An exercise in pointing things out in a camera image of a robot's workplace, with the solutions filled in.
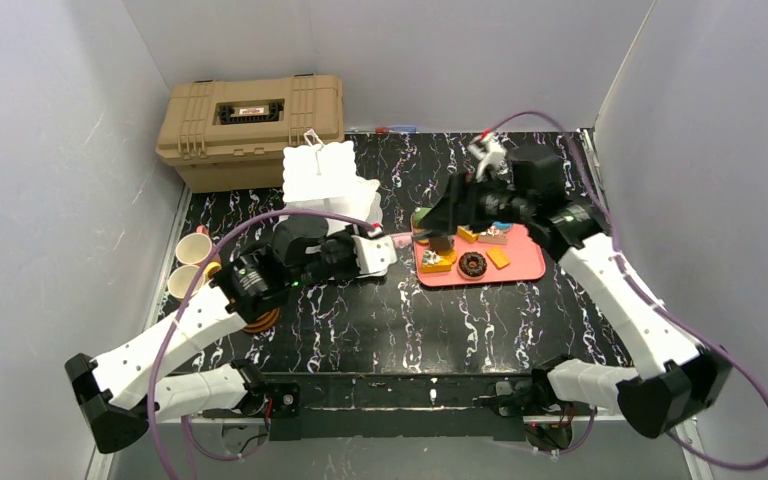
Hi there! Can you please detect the green roll cake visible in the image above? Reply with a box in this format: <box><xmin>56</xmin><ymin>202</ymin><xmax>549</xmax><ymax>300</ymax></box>
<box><xmin>410</xmin><ymin>207</ymin><xmax>430</xmax><ymax>229</ymax></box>

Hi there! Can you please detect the pink serving tray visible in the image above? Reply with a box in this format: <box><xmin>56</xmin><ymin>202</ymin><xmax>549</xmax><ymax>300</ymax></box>
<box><xmin>413</xmin><ymin>224</ymin><xmax>546</xmax><ymax>288</ymax></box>

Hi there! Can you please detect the white three-tier cake stand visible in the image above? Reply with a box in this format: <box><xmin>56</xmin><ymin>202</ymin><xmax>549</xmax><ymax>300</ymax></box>
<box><xmin>277</xmin><ymin>128</ymin><xmax>389</xmax><ymax>282</ymax></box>

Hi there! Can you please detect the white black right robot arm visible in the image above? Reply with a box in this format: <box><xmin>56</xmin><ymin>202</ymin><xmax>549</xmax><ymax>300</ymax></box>
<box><xmin>418</xmin><ymin>151</ymin><xmax>731</xmax><ymax>438</ymax></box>

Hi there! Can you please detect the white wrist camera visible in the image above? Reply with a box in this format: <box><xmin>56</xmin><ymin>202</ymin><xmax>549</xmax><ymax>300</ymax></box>
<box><xmin>467</xmin><ymin>130</ymin><xmax>507</xmax><ymax>182</ymax></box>
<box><xmin>351</xmin><ymin>225</ymin><xmax>397</xmax><ymax>278</ymax></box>

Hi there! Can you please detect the tan plastic tool case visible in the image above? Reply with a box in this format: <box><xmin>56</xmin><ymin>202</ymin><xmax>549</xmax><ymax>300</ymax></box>
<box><xmin>155</xmin><ymin>74</ymin><xmax>345</xmax><ymax>193</ymax></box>

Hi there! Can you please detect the aluminium frame rail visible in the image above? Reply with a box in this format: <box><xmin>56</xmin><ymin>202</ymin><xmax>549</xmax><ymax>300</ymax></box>
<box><xmin>99</xmin><ymin>374</ymin><xmax>698</xmax><ymax>425</ymax></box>

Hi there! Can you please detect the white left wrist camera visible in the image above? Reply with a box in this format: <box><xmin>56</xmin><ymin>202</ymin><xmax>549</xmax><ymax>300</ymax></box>
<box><xmin>351</xmin><ymin>225</ymin><xmax>397</xmax><ymax>278</ymax></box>

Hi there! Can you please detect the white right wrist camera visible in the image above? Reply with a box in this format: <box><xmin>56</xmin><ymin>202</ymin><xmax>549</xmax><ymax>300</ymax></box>
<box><xmin>467</xmin><ymin>130</ymin><xmax>507</xmax><ymax>182</ymax></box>

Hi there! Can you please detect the stack of brown wooden coasters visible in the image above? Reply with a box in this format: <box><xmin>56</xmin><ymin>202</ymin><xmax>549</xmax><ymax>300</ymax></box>
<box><xmin>242</xmin><ymin>307</ymin><xmax>281</xmax><ymax>335</ymax></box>

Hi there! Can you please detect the yellow cake slice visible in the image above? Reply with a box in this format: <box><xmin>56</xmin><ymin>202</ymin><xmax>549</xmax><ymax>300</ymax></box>
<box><xmin>419</xmin><ymin>250</ymin><xmax>453</xmax><ymax>274</ymax></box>

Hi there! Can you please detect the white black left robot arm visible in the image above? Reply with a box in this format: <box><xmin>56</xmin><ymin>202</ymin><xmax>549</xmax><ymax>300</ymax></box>
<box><xmin>65</xmin><ymin>215</ymin><xmax>395</xmax><ymax>453</ymax></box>

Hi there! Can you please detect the pink mug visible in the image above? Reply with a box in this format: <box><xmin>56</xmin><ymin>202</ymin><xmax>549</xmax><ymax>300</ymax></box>
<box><xmin>174</xmin><ymin>225</ymin><xmax>219</xmax><ymax>266</ymax></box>

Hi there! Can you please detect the yellow mug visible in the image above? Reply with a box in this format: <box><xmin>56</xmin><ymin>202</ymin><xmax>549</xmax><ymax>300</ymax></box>
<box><xmin>166</xmin><ymin>262</ymin><xmax>222</xmax><ymax>300</ymax></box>

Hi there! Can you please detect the chocolate donut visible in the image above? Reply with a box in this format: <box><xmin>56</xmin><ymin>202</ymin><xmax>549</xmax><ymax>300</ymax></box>
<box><xmin>457</xmin><ymin>251</ymin><xmax>488</xmax><ymax>281</ymax></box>

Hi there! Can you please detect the orange biscuit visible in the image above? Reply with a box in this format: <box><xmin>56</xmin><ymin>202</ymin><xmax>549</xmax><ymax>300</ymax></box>
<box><xmin>485</xmin><ymin>247</ymin><xmax>511</xmax><ymax>270</ymax></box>

